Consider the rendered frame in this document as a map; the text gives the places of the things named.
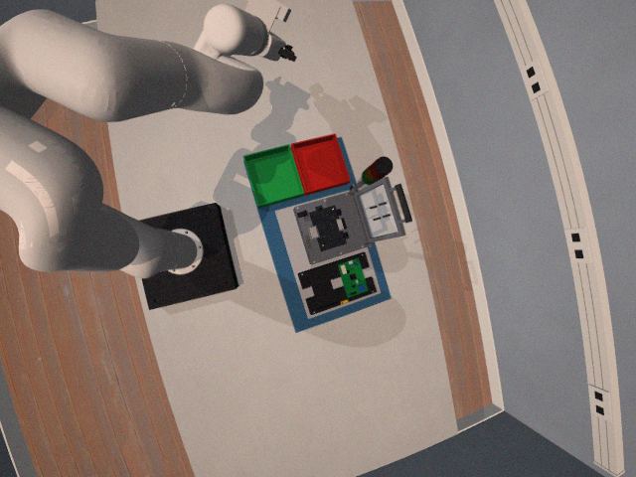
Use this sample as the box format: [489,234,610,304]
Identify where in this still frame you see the green circuit board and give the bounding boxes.
[338,258,369,298]

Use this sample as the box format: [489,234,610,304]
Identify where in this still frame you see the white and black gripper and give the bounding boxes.
[258,31,297,62]

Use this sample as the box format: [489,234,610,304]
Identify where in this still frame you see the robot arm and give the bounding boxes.
[0,0,291,278]

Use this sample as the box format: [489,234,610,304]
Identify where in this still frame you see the red open-top bin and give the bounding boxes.
[291,133,351,196]

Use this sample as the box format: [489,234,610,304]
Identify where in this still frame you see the green bin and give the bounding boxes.
[243,144,304,209]

